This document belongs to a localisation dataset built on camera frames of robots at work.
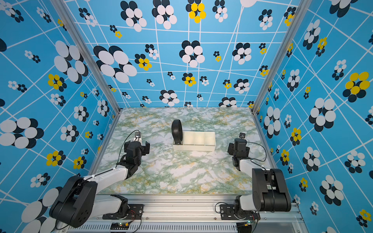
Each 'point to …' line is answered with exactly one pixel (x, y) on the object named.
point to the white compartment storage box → (197, 141)
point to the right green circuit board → (245, 227)
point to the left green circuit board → (119, 225)
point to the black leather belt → (177, 131)
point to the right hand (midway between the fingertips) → (240, 145)
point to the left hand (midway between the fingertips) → (139, 140)
